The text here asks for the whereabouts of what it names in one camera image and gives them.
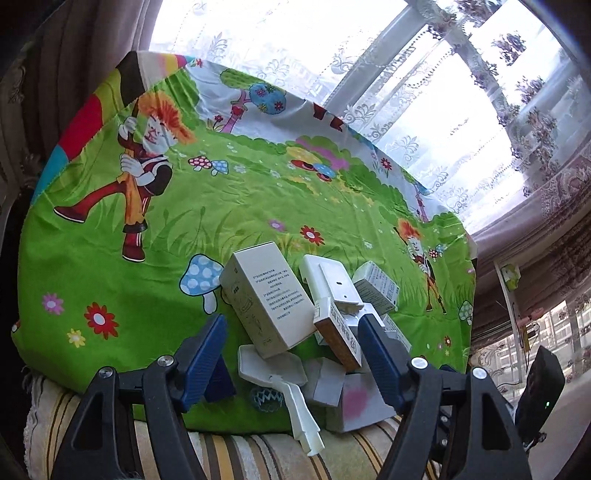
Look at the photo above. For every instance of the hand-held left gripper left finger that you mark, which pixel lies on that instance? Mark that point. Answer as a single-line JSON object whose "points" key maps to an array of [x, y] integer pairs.
{"points": [[207, 360]]}

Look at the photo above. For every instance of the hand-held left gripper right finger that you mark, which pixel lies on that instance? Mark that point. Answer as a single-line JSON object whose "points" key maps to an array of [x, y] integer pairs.
{"points": [[378, 360]]}

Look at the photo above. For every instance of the brown and white box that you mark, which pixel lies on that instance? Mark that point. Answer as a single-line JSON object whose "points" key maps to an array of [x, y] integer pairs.
{"points": [[337, 341]]}

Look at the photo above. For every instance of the white box with blue print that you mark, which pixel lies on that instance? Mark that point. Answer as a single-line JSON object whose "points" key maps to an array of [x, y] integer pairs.
{"points": [[376, 286]]}

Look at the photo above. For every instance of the silver-white tall box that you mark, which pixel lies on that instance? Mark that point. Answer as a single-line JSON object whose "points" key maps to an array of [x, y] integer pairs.
{"points": [[263, 295]]}

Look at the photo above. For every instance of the white plastic plug device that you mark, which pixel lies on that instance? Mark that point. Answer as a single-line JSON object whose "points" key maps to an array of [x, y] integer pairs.
{"points": [[332, 281]]}

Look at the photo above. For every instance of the small white box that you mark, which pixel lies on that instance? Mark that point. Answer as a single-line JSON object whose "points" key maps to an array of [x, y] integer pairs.
{"points": [[397, 334]]}

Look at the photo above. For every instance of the pink-stained white box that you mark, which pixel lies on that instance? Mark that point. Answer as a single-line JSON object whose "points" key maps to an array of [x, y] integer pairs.
{"points": [[355, 406]]}

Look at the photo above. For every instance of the white folded carton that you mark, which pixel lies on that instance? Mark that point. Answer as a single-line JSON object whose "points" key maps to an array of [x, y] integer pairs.
{"points": [[323, 383]]}

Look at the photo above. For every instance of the white furniture panel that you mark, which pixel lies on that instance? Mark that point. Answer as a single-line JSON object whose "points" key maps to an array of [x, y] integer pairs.
{"points": [[508, 295]]}

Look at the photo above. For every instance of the striped beige cover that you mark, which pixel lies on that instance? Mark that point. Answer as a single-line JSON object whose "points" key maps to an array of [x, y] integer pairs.
{"points": [[258, 457]]}

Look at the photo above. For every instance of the mauve patterned curtain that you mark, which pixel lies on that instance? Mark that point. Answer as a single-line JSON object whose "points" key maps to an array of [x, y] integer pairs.
{"points": [[554, 240]]}

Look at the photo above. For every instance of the green cartoon printed cloth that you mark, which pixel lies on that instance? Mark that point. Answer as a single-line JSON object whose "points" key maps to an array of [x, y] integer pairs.
{"points": [[277, 194]]}

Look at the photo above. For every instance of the white lace curtain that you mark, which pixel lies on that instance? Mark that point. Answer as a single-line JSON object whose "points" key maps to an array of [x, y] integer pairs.
{"points": [[415, 115]]}

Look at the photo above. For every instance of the brown curtain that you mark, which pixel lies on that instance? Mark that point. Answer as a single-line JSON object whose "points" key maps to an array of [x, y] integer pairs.
{"points": [[69, 60]]}

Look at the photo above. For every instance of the grey window frame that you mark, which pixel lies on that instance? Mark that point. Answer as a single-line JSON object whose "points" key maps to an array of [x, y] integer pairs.
{"points": [[374, 64]]}

